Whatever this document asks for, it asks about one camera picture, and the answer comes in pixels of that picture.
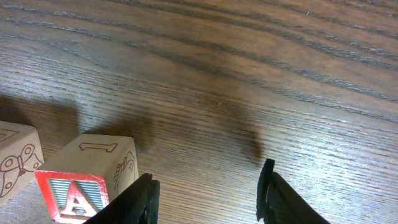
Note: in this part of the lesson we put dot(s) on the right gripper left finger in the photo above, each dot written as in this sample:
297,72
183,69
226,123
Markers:
138,204

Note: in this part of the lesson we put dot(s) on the green R block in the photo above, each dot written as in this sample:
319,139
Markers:
21,155

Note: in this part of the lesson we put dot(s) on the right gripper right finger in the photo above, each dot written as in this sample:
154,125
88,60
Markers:
278,202

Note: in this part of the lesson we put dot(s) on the red A block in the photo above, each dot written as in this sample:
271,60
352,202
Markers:
86,175

